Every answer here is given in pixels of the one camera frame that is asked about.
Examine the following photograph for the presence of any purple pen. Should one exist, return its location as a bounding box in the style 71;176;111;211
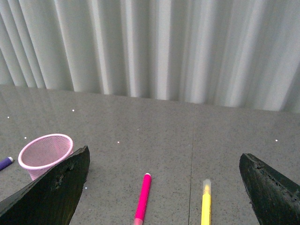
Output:
0;157;14;171

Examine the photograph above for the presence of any yellow pen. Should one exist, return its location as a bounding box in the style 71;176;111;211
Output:
201;179;211;225

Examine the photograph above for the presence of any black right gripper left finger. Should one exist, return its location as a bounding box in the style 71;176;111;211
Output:
0;146;90;225

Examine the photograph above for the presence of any white curtain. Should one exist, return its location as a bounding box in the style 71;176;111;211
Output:
0;0;300;113

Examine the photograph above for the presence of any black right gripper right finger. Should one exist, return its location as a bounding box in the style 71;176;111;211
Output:
239;153;300;225

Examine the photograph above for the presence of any pink pen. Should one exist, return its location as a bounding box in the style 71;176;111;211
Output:
133;173;152;225

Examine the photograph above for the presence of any pink mesh cup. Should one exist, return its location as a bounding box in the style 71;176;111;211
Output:
18;134;74;180

